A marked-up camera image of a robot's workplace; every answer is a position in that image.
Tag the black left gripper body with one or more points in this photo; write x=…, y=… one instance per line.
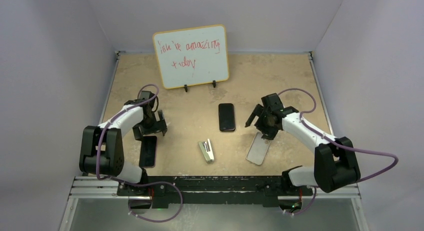
x=150, y=125

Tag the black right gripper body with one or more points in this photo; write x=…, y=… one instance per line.
x=264, y=122

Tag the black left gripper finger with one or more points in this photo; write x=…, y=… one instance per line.
x=138, y=132
x=161, y=124

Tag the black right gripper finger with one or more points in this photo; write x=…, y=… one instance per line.
x=257, y=111
x=268, y=134

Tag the dark smartphone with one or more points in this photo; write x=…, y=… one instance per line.
x=147, y=158

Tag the clear beige phone case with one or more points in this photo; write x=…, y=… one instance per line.
x=258, y=149

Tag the black phone case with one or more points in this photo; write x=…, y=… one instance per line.
x=234, y=123

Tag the pink smartphone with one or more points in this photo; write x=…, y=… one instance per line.
x=226, y=117

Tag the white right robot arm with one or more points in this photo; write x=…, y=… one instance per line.
x=335, y=163

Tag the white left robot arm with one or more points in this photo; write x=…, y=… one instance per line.
x=102, y=149

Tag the silver stapler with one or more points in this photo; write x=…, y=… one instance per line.
x=207, y=151

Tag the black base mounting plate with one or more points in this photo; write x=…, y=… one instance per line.
x=267, y=191

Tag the whiteboard with red writing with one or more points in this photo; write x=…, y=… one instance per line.
x=192, y=56

